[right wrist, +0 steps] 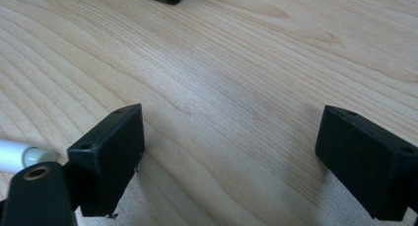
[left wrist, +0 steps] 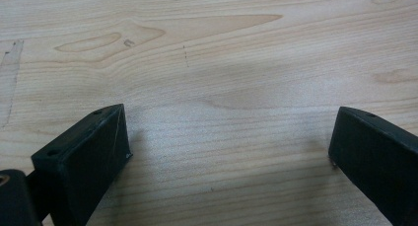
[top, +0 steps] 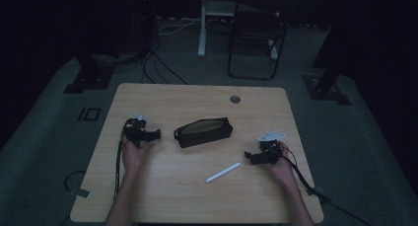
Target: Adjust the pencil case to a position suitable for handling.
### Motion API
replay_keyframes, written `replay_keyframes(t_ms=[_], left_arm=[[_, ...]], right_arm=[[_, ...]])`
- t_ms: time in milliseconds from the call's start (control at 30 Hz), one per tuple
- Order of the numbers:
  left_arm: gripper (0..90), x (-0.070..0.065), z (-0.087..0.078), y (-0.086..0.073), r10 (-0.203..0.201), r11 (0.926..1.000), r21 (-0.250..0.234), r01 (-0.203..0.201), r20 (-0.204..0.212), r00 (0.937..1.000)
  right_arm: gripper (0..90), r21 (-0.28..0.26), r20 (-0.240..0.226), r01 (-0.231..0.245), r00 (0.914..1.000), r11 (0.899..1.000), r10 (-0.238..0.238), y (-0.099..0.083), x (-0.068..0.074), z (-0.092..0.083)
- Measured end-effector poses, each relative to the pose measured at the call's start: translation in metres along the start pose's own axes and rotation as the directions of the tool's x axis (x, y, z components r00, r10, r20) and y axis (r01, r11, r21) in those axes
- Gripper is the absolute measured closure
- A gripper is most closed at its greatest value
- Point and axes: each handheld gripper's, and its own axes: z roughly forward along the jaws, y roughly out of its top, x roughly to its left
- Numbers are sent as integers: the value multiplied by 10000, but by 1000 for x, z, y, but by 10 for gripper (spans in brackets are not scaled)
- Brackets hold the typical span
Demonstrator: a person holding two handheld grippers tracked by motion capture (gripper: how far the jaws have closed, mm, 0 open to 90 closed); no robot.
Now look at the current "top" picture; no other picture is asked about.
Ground black floor cables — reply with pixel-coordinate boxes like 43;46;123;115
124;0;189;86

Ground white desk frame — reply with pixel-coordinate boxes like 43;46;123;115
197;0;280;61

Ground white floor cable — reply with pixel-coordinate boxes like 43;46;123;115
157;17;202;37

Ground black pencil case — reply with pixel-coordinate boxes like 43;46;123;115
174;116;234;149

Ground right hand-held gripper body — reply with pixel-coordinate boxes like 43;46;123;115
256;130;286;165

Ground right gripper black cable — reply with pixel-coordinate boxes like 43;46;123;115
268;146;374;226

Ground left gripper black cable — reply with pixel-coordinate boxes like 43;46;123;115
112;118;139;200

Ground white pen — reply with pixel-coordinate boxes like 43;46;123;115
204;162;243;184

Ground black stand with base plate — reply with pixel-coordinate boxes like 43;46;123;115
302;32;352;107
63;51;116;95

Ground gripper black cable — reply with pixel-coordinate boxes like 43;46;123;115
268;146;374;226
112;118;139;200

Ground person's left hand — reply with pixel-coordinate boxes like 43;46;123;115
121;135;153;175

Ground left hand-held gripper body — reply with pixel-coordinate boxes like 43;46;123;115
122;112;155;148

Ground black folding chair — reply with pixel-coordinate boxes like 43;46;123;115
227;0;288;81

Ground person's right hand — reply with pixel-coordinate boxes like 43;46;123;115
262;140;299;189

